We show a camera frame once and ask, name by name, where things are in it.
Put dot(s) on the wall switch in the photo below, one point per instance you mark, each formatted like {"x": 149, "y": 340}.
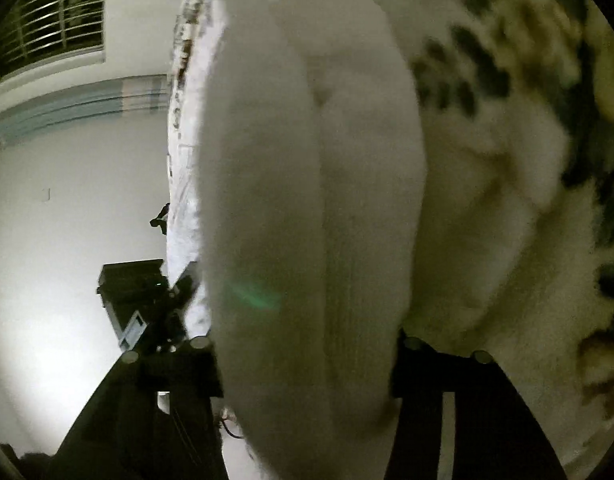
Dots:
{"x": 47, "y": 193}

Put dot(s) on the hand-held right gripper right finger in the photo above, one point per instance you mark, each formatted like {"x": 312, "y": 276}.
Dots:
{"x": 437, "y": 400}

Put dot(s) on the barred window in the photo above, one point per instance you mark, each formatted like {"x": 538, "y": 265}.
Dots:
{"x": 52, "y": 20}

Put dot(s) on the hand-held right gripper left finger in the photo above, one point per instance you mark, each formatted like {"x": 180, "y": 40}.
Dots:
{"x": 187, "y": 390}

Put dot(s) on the grey-green curtain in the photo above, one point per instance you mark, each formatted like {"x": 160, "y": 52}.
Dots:
{"x": 87, "y": 105}

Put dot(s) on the floral quilt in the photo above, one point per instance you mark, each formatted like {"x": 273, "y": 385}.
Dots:
{"x": 537, "y": 35}

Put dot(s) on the white knit sweater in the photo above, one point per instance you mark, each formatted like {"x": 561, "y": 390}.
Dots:
{"x": 267, "y": 185}

